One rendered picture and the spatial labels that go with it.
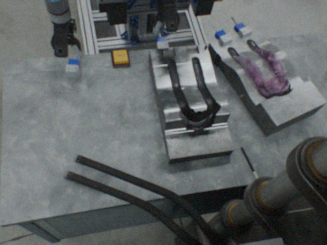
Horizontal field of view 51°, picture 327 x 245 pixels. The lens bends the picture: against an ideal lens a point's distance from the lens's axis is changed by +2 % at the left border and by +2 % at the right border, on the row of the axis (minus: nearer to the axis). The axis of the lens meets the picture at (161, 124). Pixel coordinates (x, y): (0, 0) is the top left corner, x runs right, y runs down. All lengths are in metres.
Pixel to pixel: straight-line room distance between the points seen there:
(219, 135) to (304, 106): 0.37
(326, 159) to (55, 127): 1.07
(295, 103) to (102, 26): 1.49
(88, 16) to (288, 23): 1.62
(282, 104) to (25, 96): 1.06
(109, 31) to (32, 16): 0.69
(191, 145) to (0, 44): 1.84
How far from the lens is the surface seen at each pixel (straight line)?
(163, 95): 1.36
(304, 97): 1.52
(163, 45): 1.56
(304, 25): 3.15
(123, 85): 1.49
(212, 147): 1.34
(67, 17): 1.26
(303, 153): 0.63
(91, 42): 2.37
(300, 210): 0.89
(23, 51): 2.70
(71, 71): 1.48
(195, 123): 1.35
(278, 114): 1.43
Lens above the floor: 2.07
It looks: 64 degrees down
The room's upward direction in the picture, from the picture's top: 12 degrees clockwise
